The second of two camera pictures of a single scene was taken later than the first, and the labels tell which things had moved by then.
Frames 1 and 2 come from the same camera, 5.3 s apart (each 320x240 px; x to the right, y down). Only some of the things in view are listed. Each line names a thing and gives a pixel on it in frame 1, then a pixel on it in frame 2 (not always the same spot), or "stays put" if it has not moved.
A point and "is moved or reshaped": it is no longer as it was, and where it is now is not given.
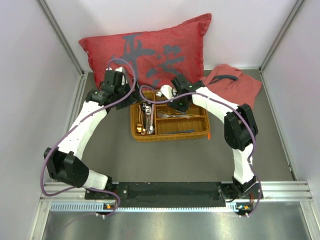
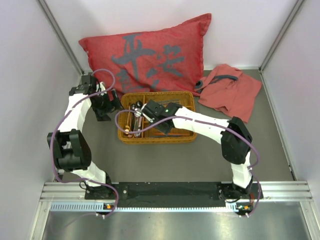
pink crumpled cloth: (232, 84) stays put
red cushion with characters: (153, 58) stays put
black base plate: (175, 192) stays put
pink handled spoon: (151, 127) is moved or reshaped
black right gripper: (172, 103) -> (166, 130)
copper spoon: (143, 131) -> (130, 135)
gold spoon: (139, 126) -> (127, 127)
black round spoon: (144, 107) is moved or reshaped
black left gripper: (134, 97) -> (112, 106)
